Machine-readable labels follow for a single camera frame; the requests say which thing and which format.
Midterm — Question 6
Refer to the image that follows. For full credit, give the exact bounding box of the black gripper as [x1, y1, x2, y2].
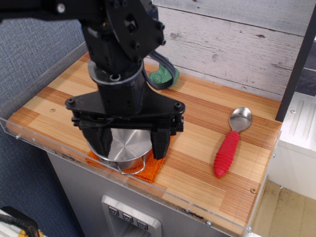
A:
[65, 71, 186, 160]

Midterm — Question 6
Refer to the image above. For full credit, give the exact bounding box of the metal pot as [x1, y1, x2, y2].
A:
[88, 128, 153, 175]

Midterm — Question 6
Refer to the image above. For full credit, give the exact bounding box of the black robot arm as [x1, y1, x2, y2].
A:
[0, 0, 185, 159]

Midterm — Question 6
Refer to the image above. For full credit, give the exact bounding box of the orange folded cloth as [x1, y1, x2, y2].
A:
[86, 150, 166, 183]

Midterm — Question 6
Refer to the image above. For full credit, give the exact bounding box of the green toy broccoli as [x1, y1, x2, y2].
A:
[146, 63, 180, 90]

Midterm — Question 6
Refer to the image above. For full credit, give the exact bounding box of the silver dispenser panel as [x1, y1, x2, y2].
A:
[101, 195, 162, 237]

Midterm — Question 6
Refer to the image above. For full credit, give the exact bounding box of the clear acrylic table guard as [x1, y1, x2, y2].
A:
[6, 55, 281, 237]

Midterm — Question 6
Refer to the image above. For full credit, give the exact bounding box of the yellow black object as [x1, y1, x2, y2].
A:
[0, 206, 45, 237]

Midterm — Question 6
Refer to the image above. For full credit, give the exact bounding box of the white cabinet at right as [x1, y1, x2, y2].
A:
[268, 92, 316, 199]

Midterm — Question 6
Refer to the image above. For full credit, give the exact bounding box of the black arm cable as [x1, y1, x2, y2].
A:
[142, 50, 176, 90]

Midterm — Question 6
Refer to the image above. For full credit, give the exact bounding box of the red handled metal spoon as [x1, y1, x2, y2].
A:
[213, 107, 252, 178]

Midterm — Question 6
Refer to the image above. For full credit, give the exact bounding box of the dark right vertical post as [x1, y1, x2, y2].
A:
[275, 6, 316, 122]

